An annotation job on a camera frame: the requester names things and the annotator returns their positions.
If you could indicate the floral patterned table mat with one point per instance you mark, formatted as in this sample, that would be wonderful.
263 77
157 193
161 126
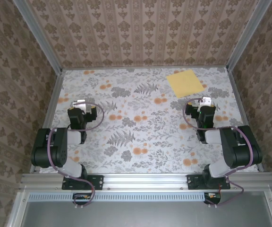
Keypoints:
126 82

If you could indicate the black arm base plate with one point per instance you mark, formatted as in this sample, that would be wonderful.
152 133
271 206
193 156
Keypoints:
192 182
98 182

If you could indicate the grey metal panel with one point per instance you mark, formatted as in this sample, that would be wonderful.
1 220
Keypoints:
145 215

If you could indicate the wide aluminium mounting rail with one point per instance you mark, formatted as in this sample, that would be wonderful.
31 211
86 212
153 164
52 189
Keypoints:
145 180

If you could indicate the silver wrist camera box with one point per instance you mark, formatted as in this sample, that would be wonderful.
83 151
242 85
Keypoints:
79 104
206 101

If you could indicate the aluminium frame post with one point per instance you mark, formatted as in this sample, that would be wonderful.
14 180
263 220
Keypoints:
247 35
43 40

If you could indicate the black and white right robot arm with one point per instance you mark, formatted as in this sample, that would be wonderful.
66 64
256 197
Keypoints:
235 146

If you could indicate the aluminium table edge rail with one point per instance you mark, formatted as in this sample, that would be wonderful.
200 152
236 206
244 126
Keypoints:
238 99
145 67
53 99

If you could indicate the yellow cloth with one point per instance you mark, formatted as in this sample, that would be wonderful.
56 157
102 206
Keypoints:
184 84

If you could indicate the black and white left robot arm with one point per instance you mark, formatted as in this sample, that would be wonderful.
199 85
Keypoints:
58 146

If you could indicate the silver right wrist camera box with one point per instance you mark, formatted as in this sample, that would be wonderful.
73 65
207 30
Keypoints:
206 101

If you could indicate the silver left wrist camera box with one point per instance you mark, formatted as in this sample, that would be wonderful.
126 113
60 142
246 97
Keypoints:
79 104

